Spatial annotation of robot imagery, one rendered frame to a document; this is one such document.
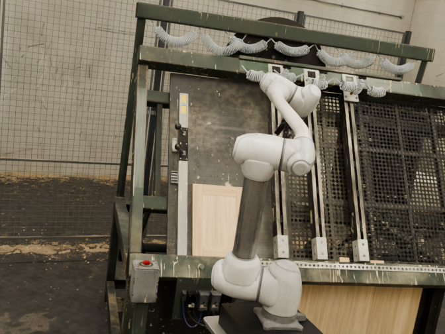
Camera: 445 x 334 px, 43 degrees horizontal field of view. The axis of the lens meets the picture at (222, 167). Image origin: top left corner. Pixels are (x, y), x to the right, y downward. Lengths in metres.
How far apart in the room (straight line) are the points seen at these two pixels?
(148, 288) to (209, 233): 0.53
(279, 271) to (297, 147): 0.57
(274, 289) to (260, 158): 0.60
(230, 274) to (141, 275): 0.49
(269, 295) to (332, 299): 1.17
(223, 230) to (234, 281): 0.70
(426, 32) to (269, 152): 7.87
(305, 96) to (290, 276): 0.84
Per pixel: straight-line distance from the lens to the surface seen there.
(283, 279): 2.44
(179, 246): 3.00
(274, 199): 3.21
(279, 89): 2.63
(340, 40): 4.14
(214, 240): 3.08
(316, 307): 3.58
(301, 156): 2.17
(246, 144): 2.19
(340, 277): 3.27
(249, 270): 2.42
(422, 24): 9.99
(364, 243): 3.36
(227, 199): 3.16
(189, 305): 2.92
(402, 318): 3.90
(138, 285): 2.73
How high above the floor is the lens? 1.98
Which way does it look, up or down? 12 degrees down
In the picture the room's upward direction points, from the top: 8 degrees clockwise
